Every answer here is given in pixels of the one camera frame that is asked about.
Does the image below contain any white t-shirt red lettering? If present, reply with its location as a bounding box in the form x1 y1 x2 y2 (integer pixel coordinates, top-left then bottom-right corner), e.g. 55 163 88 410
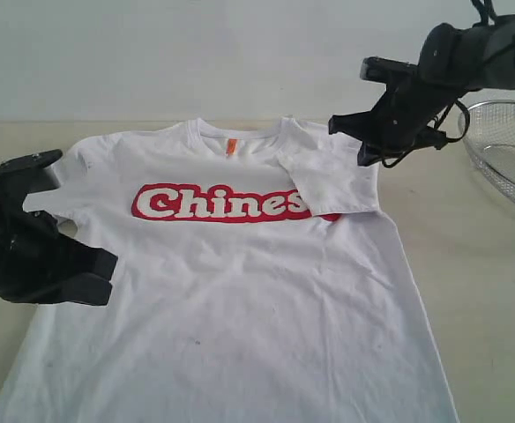
0 118 458 422

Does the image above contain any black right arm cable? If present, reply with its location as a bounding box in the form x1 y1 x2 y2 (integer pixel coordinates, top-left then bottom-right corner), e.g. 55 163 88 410
380 0 514 169

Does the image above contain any metal wire mesh basket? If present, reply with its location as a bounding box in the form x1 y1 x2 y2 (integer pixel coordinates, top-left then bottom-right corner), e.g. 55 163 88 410
463 100 515 204

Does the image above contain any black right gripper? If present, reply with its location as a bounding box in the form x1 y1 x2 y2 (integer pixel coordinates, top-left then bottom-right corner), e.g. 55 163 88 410
328 81 452 167

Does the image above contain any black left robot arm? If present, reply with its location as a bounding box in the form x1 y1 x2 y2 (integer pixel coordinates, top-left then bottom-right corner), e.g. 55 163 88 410
0 202 117 307

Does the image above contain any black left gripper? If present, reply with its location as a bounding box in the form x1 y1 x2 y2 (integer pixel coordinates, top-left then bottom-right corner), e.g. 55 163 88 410
0 207 118 307

